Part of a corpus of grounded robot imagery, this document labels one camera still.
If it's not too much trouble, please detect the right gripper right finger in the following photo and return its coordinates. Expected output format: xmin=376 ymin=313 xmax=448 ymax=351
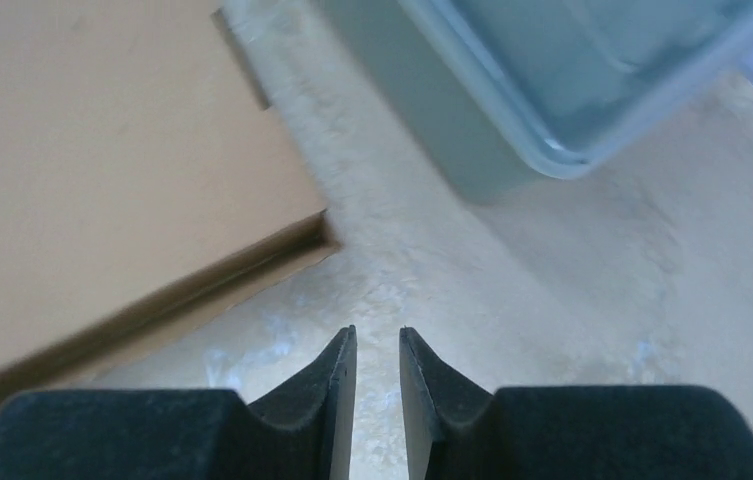
xmin=399 ymin=327 xmax=753 ymax=479

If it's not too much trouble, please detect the translucent green plastic toolbox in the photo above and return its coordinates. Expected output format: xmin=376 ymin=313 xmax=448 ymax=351
xmin=319 ymin=1 xmax=753 ymax=203

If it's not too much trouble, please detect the brown cardboard box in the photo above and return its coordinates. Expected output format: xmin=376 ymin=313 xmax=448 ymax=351
xmin=0 ymin=1 xmax=337 ymax=406

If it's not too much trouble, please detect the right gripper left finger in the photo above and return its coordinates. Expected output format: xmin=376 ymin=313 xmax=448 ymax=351
xmin=0 ymin=326 xmax=357 ymax=479

